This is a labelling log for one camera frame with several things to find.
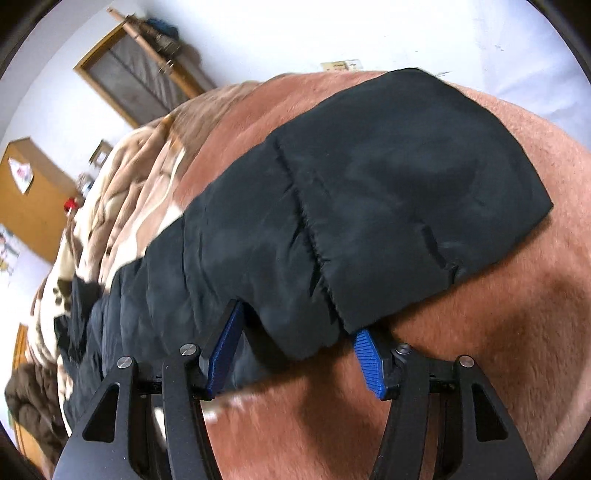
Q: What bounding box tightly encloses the open cardboard box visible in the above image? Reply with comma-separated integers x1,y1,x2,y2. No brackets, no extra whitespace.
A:
89,141,114,167

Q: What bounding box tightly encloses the black padded jacket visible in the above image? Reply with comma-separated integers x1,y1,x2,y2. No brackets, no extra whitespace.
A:
53,67,555,437

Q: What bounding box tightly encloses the wooden coat rack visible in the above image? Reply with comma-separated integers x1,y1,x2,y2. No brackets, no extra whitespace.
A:
107,7,185,79

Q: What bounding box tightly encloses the paper sheet on wardrobe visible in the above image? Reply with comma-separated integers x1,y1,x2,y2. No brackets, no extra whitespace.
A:
8,157,34,195

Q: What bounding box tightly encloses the wooden framed door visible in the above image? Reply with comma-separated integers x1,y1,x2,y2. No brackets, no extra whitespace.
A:
74,21,218,130

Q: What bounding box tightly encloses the small wall sticker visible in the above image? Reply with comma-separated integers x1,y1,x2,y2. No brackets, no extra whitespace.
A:
321,59,363,73

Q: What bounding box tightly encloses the wooden wardrobe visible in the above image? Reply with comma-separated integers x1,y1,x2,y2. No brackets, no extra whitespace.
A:
0,137,86,265

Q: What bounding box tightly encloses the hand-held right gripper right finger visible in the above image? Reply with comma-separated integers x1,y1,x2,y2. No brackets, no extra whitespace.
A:
353,329,539,480

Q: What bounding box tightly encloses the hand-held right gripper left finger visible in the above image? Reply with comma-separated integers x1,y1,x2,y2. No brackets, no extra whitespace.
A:
53,299,259,480

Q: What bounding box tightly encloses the brown padded jacket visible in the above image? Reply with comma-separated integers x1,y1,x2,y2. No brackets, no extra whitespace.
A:
4,362,70,455

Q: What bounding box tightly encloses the paw print fleece blanket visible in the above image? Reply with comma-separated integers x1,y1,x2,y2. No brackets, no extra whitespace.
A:
4,69,591,480

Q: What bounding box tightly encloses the hanging teal bag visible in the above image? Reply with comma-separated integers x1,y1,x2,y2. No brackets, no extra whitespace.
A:
143,18,182,52

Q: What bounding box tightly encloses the cartoon wall poster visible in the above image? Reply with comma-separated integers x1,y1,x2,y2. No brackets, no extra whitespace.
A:
0,224,21,278

